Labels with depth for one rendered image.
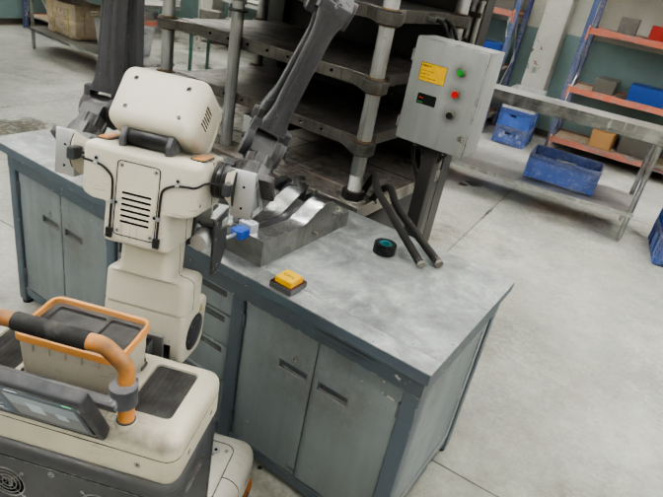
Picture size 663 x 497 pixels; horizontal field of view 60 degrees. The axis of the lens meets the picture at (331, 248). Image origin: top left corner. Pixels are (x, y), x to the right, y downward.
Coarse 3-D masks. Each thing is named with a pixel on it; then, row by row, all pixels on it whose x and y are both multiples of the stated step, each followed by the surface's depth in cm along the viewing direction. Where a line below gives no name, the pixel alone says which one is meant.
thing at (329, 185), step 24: (240, 120) 316; (216, 144) 274; (288, 168) 263; (312, 168) 268; (336, 168) 274; (384, 168) 287; (408, 168) 295; (312, 192) 246; (336, 192) 246; (384, 192) 256; (408, 192) 275
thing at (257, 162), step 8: (248, 152) 135; (256, 152) 134; (248, 160) 132; (256, 160) 133; (264, 160) 134; (224, 168) 131; (232, 168) 131; (240, 168) 132; (248, 168) 131; (256, 168) 131; (264, 168) 132; (264, 176) 130; (264, 184) 131; (272, 184) 131; (264, 192) 134; (272, 192) 133; (272, 200) 136
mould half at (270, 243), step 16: (288, 192) 199; (272, 208) 195; (304, 208) 194; (320, 208) 193; (288, 224) 187; (304, 224) 188; (320, 224) 197; (336, 224) 208; (256, 240) 173; (272, 240) 176; (288, 240) 184; (304, 240) 192; (240, 256) 179; (256, 256) 175; (272, 256) 179
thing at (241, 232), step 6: (240, 222) 176; (246, 222) 175; (252, 222) 176; (234, 228) 173; (240, 228) 174; (246, 228) 175; (252, 228) 174; (234, 234) 172; (240, 234) 172; (246, 234) 174; (240, 240) 172
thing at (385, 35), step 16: (384, 0) 207; (400, 0) 205; (464, 0) 256; (384, 32) 209; (384, 48) 212; (384, 64) 215; (368, 96) 220; (368, 112) 223; (368, 128) 226; (352, 160) 234; (416, 160) 293; (352, 176) 236; (352, 192) 237
